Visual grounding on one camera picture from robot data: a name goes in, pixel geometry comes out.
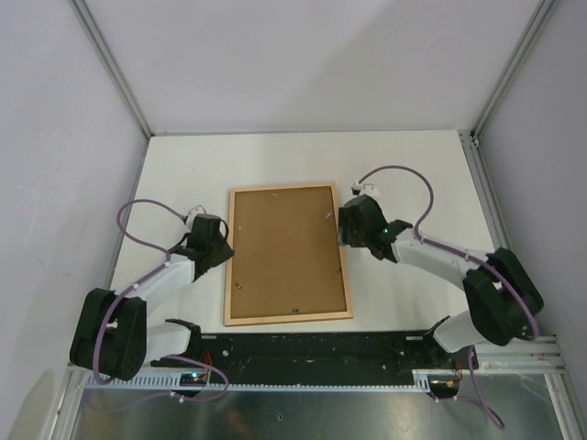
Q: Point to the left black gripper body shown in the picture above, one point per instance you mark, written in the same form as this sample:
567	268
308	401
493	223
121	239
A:
212	250

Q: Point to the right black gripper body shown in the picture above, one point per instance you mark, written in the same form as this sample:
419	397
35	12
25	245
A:
358	237

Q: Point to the brown frame backing board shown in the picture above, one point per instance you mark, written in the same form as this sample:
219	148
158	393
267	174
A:
280	256

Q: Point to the wooden picture frame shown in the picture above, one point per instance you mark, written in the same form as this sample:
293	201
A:
228	284

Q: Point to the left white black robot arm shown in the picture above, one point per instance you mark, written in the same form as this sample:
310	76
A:
113	338

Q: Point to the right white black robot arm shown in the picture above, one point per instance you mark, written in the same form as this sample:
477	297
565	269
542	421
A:
502	299

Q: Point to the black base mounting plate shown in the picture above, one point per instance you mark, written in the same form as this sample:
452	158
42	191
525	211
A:
347	358

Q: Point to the shiny metal floor sheet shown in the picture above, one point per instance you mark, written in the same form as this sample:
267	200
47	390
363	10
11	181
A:
523	404

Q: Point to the grey slotted cable duct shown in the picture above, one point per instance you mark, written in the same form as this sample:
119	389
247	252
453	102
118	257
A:
187	381

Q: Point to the aluminium front rail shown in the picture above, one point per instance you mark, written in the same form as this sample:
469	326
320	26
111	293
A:
518	350

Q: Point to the left aluminium corner post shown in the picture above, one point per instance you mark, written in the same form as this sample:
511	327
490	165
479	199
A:
106	56

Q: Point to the aluminium corner post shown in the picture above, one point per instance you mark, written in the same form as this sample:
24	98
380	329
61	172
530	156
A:
523	47
106	56

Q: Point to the right aluminium corner post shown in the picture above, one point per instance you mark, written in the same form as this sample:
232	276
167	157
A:
523	47

